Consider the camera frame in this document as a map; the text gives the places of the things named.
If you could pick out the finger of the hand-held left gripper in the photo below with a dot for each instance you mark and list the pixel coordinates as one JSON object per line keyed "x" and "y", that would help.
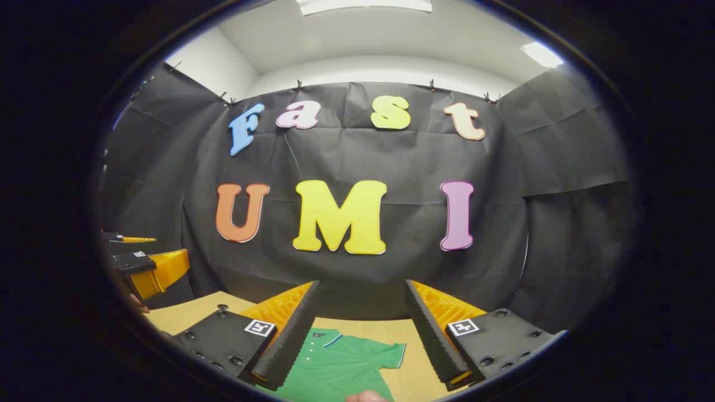
{"x": 117, "y": 239}
{"x": 159, "y": 273}

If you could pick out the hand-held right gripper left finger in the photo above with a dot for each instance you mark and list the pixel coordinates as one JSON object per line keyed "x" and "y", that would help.
{"x": 293, "y": 340}

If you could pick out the green T-shirt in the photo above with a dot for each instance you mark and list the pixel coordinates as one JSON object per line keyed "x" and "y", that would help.
{"x": 341, "y": 368}

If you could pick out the long ceiling light panel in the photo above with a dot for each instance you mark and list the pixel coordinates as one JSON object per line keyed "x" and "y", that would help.
{"x": 363, "y": 4}

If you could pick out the black backdrop cloth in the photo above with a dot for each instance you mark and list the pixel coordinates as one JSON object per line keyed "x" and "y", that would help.
{"x": 391, "y": 162}

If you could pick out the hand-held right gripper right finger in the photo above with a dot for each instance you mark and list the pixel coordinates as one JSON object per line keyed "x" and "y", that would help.
{"x": 433, "y": 335}

